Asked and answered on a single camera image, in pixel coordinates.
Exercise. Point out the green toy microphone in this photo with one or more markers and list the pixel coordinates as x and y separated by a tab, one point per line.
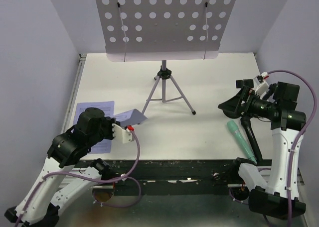
235	131

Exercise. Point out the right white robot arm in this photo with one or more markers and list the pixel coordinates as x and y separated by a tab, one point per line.
278	197

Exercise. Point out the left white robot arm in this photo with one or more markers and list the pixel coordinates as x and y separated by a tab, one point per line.
44	203

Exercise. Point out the black microphone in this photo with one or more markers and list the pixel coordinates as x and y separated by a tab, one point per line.
246	124

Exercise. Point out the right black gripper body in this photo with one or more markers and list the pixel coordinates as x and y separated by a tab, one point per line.
254	104

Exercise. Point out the black microphone stand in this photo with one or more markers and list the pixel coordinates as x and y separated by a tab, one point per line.
270	92
245	82

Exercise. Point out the silver tripod music stand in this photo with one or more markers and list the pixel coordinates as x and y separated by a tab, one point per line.
149	30

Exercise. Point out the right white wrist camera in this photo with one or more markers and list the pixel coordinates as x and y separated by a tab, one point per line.
260	84

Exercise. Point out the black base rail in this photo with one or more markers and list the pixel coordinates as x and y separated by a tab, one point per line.
187	177

